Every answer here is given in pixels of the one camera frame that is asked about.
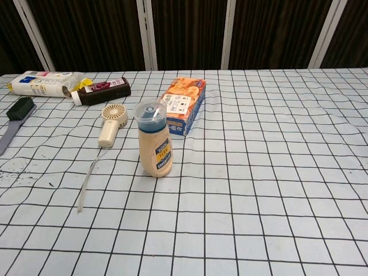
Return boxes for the white plastic snack package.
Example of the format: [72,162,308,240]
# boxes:
[7,70,87,99]

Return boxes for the white fan wrist strap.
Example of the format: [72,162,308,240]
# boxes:
[77,147,110,213]

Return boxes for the grey brush dark bristles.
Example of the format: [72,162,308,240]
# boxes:
[0,97,38,156]

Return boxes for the white partition frame post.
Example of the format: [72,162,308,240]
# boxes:
[221,0,237,70]
[13,0,56,72]
[309,0,343,70]
[136,0,159,71]

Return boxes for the white grid checkered tablecloth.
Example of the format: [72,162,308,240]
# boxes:
[0,67,368,276]

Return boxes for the yellow wrapper piece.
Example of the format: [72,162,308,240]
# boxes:
[71,78,95,93]

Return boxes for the orange blue cracker box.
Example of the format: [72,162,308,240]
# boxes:
[158,76,208,137]

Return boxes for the cream plastic handheld fan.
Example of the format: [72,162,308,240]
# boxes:
[98,103,129,148]

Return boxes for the mayonnaise squeeze bottle blue cap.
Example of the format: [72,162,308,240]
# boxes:
[133,98,174,178]

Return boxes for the dark juice bottle white cap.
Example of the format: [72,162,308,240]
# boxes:
[71,76,132,106]

